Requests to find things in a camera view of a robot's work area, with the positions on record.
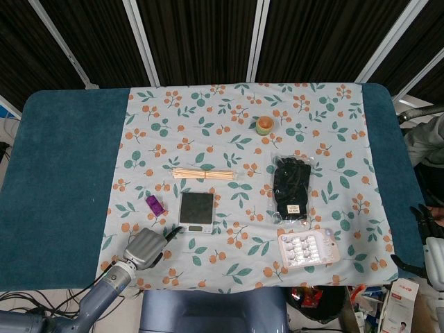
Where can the black gloves in plastic bag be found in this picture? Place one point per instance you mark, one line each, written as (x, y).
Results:
(291, 189)

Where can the person in grey jacket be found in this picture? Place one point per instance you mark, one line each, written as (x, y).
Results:
(425, 138)

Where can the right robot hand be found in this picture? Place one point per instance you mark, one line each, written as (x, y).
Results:
(430, 243)

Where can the digital kitchen scale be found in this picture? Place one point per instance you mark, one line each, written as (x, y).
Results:
(196, 212)

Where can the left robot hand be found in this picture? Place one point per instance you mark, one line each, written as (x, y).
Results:
(145, 248)

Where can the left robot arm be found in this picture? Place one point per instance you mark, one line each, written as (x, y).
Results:
(79, 305)

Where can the black bin with red packets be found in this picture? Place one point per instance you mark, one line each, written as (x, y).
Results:
(315, 303)

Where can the floral tablecloth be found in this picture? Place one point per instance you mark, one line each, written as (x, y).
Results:
(243, 180)

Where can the bundle of wooden sticks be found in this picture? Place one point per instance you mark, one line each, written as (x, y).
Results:
(204, 174)

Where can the pink blister pack of clips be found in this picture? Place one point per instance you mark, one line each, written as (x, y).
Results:
(308, 249)

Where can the purple toy brick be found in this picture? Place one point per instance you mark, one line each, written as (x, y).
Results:
(155, 205)

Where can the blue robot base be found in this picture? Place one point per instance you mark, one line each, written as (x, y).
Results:
(213, 310)

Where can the white red cardboard box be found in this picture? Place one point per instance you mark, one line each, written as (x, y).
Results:
(395, 307)

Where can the teal table cover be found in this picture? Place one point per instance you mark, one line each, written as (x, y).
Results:
(59, 187)

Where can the small green orange cup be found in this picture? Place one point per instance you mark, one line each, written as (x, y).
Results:
(264, 124)

